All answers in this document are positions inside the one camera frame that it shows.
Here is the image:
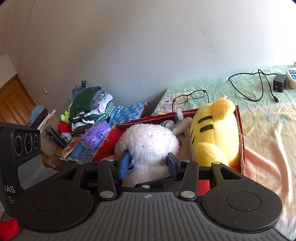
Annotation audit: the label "white bunny plush toy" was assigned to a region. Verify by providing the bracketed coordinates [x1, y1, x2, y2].
[114, 110, 193, 187]

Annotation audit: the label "pink teddy bear plush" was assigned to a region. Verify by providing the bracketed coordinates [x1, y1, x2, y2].
[100, 155, 116, 162]

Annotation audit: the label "red cardboard box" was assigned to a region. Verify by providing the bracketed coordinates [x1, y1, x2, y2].
[90, 105, 246, 195]

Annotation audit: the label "cardboard boxes on floor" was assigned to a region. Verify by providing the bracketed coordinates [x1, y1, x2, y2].
[41, 114, 65, 168]

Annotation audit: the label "purple tissue pack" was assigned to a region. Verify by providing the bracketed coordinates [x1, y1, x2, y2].
[79, 120, 111, 150]

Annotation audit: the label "black cylindrical bottle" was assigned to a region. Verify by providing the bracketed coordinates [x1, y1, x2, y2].
[45, 125, 67, 149]

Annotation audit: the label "colourful picture book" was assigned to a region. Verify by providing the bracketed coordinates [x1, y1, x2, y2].
[61, 137, 80, 159]

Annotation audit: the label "yellow tiger plush toy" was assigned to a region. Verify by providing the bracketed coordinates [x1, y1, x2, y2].
[190, 98, 241, 167]

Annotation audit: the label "blue floral cloth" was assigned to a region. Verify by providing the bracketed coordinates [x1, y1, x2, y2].
[109, 101, 151, 126]

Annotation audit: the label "red white plush toy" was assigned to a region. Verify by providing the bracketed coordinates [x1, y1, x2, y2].
[57, 122, 73, 142]

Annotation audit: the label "wooden door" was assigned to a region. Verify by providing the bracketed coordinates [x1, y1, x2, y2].
[0, 74, 37, 126]

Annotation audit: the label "neon green plush toy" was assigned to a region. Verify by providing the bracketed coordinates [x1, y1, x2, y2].
[60, 103, 72, 124]

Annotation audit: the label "red cloth at corner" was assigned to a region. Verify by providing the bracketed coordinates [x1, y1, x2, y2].
[0, 218, 22, 241]

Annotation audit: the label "pile of folded clothes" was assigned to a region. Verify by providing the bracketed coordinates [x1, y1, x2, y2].
[67, 80, 115, 133]

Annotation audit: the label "floral bed sheet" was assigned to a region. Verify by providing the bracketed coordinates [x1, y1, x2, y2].
[154, 66, 295, 240]

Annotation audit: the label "black charger adapter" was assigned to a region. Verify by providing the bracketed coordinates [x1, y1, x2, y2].
[273, 74, 287, 92]

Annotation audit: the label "white power strip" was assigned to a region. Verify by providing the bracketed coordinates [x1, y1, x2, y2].
[285, 68, 296, 89]

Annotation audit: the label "black frame eyeglasses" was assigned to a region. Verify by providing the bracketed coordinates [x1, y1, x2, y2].
[171, 89, 210, 112]

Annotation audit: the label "black charger cable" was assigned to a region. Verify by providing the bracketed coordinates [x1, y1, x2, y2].
[228, 69, 280, 103]

